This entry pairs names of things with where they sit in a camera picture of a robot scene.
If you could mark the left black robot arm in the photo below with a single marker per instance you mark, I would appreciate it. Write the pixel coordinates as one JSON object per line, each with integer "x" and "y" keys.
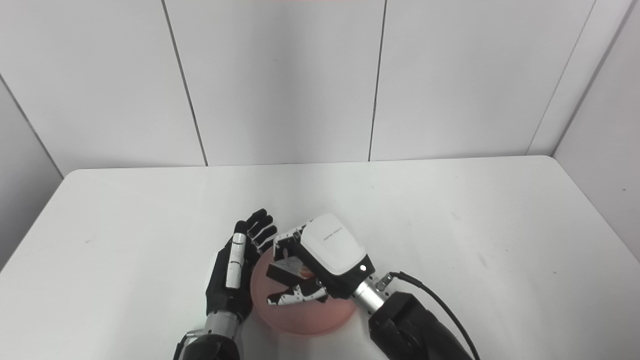
{"x": 210, "y": 337}

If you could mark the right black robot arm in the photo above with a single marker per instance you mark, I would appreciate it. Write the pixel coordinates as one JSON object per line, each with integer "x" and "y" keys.
{"x": 405, "y": 325}

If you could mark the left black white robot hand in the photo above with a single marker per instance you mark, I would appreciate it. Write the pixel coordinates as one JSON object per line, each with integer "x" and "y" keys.
{"x": 235, "y": 270}

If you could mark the pink round plate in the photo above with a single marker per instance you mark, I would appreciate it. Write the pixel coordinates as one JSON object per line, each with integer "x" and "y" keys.
{"x": 305, "y": 310}

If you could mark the chocolate cake slice with fruit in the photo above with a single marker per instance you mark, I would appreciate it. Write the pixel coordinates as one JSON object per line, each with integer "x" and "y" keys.
{"x": 290, "y": 272}

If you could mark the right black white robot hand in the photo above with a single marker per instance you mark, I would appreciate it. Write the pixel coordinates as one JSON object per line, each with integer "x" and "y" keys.
{"x": 325, "y": 255}

